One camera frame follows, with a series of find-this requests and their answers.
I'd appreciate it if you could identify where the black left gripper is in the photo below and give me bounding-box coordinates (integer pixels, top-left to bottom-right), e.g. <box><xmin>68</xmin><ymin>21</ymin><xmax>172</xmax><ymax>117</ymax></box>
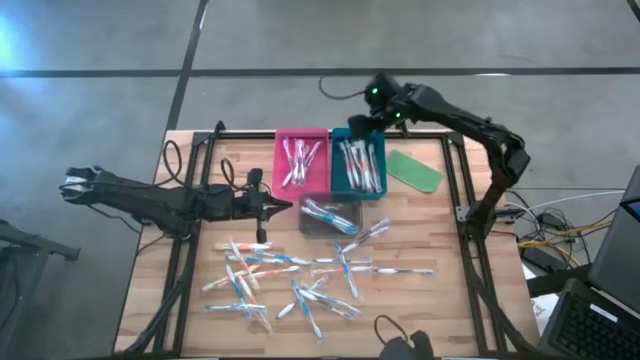
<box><xmin>232</xmin><ymin>168</ymin><xmax>294</xmax><ymax>245</ymax></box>

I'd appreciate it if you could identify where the yellow cable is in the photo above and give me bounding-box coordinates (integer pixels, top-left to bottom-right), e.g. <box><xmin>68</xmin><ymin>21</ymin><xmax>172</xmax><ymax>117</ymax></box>
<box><xmin>517</xmin><ymin>219</ymin><xmax>614</xmax><ymax>251</ymax></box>

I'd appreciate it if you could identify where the black floor stand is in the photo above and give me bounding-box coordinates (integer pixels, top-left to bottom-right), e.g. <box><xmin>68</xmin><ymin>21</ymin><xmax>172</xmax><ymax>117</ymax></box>
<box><xmin>0</xmin><ymin>218</ymin><xmax>82</xmax><ymax>360</ymax></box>

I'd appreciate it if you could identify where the clear smoky plastic bin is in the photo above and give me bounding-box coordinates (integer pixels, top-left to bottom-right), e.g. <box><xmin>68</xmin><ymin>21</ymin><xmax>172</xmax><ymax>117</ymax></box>
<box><xmin>297</xmin><ymin>192</ymin><xmax>364</xmax><ymax>240</ymax></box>

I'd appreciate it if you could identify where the black device with cable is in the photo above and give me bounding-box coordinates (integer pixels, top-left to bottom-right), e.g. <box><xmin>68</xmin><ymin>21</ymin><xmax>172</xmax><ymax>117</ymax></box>
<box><xmin>374</xmin><ymin>314</ymin><xmax>436</xmax><ymax>360</ymax></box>

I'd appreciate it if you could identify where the plastic-wrapped toothbrush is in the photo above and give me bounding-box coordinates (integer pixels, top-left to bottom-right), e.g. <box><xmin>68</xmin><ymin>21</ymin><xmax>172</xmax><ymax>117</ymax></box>
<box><xmin>342</xmin><ymin>227</ymin><xmax>391</xmax><ymax>254</ymax></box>

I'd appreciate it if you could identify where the red plastic bin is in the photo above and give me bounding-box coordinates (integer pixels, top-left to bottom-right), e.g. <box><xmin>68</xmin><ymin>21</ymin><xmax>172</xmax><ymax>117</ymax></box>
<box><xmin>272</xmin><ymin>127</ymin><xmax>331</xmax><ymax>201</ymax></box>

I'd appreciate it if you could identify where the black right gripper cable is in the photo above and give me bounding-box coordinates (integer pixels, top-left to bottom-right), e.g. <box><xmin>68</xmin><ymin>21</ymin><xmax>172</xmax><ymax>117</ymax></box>
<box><xmin>318</xmin><ymin>75</ymin><xmax>374</xmax><ymax>101</ymax></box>

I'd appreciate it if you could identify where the black desk bar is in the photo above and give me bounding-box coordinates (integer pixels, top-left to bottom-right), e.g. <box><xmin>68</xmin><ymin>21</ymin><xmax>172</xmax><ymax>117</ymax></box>
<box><xmin>525</xmin><ymin>263</ymin><xmax>591</xmax><ymax>299</ymax></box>

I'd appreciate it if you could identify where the white cable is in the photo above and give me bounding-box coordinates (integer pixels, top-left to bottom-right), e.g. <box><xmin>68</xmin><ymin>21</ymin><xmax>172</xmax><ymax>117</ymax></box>
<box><xmin>529</xmin><ymin>188</ymin><xmax>626</xmax><ymax>211</ymax></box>

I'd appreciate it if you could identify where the green plastic lid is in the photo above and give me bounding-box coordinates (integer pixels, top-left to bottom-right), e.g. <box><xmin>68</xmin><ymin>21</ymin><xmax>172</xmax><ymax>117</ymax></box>
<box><xmin>385</xmin><ymin>148</ymin><xmax>444</xmax><ymax>194</ymax></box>

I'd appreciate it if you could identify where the black keyboard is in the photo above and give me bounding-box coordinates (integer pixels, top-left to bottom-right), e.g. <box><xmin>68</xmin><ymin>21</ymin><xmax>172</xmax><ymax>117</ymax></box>
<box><xmin>537</xmin><ymin>278</ymin><xmax>640</xmax><ymax>360</ymax></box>

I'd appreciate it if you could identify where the white paper sheet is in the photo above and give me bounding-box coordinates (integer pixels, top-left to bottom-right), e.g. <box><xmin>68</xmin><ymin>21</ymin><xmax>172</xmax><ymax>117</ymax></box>
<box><xmin>529</xmin><ymin>293</ymin><xmax>562</xmax><ymax>329</ymax></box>

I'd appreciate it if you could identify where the black power brick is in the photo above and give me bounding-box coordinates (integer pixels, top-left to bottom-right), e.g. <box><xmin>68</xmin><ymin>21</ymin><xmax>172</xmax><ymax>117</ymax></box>
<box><xmin>539</xmin><ymin>212</ymin><xmax>565</xmax><ymax>230</ymax></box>

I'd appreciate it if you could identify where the black power strip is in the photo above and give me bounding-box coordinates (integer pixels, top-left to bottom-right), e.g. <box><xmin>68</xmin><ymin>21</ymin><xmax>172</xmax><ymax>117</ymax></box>
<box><xmin>519</xmin><ymin>244</ymin><xmax>557</xmax><ymax>273</ymax></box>

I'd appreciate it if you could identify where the blue plastic bin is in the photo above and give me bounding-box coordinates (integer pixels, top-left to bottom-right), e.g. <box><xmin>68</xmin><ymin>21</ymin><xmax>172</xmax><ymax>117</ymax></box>
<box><xmin>330</xmin><ymin>127</ymin><xmax>387</xmax><ymax>201</ymax></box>

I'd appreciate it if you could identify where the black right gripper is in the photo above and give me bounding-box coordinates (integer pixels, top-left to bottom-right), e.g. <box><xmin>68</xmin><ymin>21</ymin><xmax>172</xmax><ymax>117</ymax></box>
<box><xmin>347</xmin><ymin>72</ymin><xmax>409</xmax><ymax>139</ymax></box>

